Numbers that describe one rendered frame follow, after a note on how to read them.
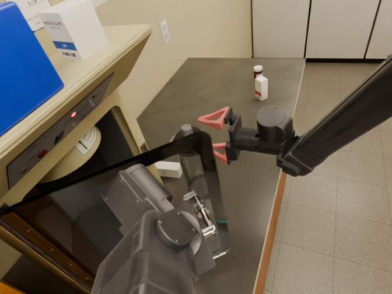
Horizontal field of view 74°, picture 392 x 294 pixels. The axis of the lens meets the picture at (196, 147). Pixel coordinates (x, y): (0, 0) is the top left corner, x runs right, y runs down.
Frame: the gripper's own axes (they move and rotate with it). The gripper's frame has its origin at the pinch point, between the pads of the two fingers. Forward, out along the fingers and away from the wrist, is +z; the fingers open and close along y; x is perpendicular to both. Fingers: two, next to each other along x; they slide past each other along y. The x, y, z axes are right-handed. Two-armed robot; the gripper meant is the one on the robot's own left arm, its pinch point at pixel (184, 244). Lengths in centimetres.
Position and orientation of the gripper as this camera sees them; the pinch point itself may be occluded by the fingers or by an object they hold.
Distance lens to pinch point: 49.5
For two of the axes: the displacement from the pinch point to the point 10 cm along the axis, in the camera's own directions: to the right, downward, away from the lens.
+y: 4.1, 8.4, -3.6
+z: 0.0, 3.9, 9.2
